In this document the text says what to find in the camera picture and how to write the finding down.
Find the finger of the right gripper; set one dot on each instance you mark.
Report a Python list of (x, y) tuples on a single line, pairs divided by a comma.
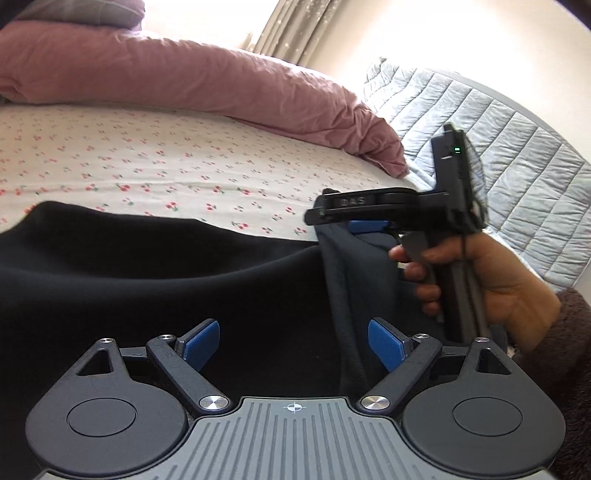
[(365, 227)]

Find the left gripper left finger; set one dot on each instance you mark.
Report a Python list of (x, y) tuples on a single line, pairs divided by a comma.
[(198, 345)]

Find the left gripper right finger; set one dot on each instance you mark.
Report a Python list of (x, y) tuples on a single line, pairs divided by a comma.
[(389, 344)]

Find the black pants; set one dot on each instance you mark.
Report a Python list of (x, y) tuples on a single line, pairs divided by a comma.
[(294, 315)]

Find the right hand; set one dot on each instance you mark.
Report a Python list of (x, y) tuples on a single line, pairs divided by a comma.
[(513, 296)]

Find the cherry print bed sheet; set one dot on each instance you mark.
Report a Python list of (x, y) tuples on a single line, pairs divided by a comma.
[(173, 164)]

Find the brown fuzzy right sleeve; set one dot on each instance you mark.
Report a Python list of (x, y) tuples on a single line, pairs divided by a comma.
[(560, 365)]

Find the beige curtain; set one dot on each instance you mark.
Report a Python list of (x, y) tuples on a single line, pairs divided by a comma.
[(294, 30)]

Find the grey pink pillow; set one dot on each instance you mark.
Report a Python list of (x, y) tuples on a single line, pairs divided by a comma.
[(124, 14)]

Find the pink duvet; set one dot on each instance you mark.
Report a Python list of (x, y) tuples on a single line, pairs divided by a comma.
[(49, 63)]

